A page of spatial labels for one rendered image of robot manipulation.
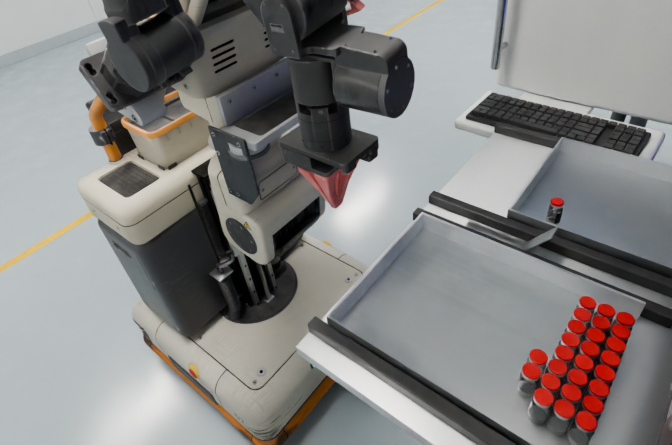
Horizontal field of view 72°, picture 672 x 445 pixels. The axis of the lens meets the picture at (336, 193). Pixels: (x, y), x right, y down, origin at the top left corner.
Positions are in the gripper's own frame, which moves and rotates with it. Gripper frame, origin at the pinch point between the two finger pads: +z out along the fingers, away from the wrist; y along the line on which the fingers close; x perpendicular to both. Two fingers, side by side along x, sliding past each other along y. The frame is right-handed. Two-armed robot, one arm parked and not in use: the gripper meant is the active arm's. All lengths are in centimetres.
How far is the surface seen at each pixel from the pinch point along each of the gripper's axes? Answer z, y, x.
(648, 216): 20, 31, 42
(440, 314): 20.1, 12.2, 5.5
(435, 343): 20.2, 14.0, 0.9
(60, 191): 104, -232, 17
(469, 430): 18.7, 23.2, -7.7
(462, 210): 18.6, 5.0, 26.2
